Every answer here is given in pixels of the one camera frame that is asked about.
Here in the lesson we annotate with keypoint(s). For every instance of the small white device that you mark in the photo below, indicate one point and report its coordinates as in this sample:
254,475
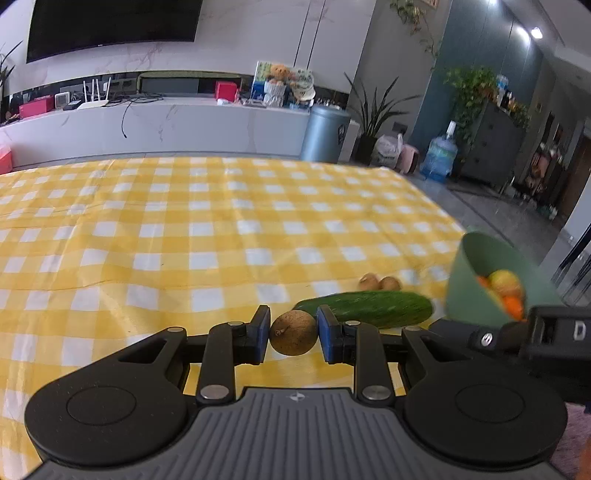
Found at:
62,100

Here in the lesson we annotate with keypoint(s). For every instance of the white router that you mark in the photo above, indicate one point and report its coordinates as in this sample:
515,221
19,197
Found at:
93,99

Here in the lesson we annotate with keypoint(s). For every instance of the blue water jug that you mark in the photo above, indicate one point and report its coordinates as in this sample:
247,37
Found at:
438,159

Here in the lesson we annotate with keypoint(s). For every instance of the long-leaf potted plant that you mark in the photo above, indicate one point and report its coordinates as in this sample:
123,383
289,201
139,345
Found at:
376,115

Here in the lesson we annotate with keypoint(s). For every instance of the green colander bowl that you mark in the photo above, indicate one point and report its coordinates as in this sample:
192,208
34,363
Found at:
471,286

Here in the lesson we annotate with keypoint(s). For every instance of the pink rectangular box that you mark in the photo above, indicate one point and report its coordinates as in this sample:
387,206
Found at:
36,107

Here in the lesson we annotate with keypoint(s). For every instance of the pink blanket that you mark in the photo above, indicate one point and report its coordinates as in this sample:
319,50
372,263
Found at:
572,434

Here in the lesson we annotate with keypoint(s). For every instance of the brown kiwi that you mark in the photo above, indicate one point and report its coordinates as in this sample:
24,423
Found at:
390,283
369,281
294,332

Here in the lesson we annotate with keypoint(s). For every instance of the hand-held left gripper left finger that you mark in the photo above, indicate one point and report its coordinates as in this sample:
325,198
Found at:
264,336

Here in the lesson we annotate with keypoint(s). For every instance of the silver pedal trash can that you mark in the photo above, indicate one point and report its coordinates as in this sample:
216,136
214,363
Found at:
325,134

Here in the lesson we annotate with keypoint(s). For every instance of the white plastic bag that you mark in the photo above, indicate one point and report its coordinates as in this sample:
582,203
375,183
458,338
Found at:
387,151

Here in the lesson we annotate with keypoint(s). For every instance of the green cucumber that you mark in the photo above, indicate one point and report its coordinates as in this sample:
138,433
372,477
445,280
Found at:
369,308

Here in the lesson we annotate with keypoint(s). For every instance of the grey speaker box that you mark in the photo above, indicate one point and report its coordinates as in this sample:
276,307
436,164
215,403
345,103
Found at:
168,83

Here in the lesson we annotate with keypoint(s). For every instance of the brown teddy bear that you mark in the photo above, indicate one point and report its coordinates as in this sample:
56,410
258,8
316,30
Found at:
280,74

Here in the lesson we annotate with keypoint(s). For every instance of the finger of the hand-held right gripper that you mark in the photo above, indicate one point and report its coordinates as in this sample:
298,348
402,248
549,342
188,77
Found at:
480,339

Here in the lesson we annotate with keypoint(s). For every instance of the pink small heater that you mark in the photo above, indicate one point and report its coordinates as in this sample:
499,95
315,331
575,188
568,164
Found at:
409,160

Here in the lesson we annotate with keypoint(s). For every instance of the spiky green plant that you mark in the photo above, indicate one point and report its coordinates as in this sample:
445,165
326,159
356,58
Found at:
7,78

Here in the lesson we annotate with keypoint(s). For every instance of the hanging vine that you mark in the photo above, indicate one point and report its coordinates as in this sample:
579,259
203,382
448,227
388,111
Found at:
415,23

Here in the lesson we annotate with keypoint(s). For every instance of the black television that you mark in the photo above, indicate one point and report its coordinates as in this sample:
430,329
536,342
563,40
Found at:
115,25

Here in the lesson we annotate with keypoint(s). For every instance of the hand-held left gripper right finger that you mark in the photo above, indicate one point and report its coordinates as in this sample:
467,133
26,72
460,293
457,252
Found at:
324,337

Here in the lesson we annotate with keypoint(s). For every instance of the grey drawer cabinet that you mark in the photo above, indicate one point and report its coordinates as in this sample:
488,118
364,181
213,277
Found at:
494,145

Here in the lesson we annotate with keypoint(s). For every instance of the yellow red apple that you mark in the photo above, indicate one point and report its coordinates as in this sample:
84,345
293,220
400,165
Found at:
505,281

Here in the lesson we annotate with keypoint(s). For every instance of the red box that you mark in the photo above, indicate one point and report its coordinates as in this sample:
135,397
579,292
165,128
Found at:
226,91

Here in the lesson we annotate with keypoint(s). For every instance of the yellow checked tablecloth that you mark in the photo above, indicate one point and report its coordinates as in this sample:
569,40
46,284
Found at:
184,221

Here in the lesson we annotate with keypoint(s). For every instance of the orange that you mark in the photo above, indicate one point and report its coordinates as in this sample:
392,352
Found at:
483,280
513,305

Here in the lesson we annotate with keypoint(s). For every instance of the trailing ivy plant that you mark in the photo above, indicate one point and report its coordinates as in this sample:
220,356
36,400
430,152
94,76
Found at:
471,90

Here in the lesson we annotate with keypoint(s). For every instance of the black dining chair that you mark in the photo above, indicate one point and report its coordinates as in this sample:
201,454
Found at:
575,267

